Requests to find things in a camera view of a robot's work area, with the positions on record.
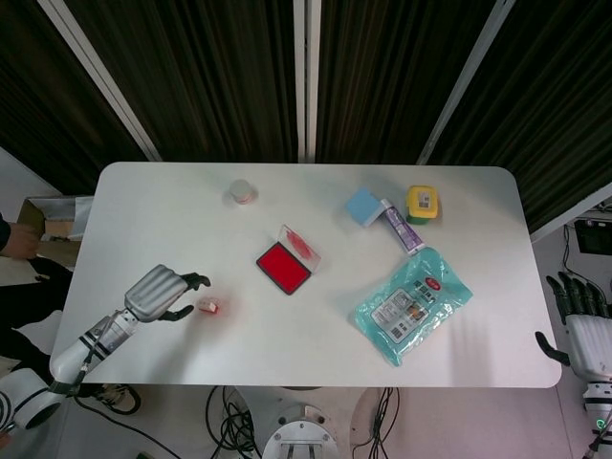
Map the white slanted frame post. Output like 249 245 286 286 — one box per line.
37 0 162 162
529 187 612 244
416 0 508 166

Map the brown cardboard box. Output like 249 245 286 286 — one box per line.
18 195 92 243

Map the light blue foam cube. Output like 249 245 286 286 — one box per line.
344 186 387 229

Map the teal plastic cloth bag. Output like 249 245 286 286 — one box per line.
353 247 474 368

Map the green box yellow lid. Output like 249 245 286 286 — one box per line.
404 185 441 225

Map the red ink pad case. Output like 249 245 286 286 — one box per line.
255 223 322 297

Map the black cable bundle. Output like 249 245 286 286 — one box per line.
205 385 263 459
350 385 404 459

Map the white upright frame post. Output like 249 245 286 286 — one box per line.
292 0 308 162
306 0 321 162

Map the person's hand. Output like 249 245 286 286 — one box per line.
0 212 40 262

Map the small white jar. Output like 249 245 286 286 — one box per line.
228 179 257 206

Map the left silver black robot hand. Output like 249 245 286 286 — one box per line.
122 264 212 322

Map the black white shoe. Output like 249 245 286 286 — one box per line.
88 383 143 415

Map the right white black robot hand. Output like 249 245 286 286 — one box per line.
534 271 612 383

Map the purple white tube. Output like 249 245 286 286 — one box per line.
380 198 426 254

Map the dark pleated curtain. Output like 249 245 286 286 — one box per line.
0 0 612 235

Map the grey round robot base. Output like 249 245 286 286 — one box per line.
261 401 343 459

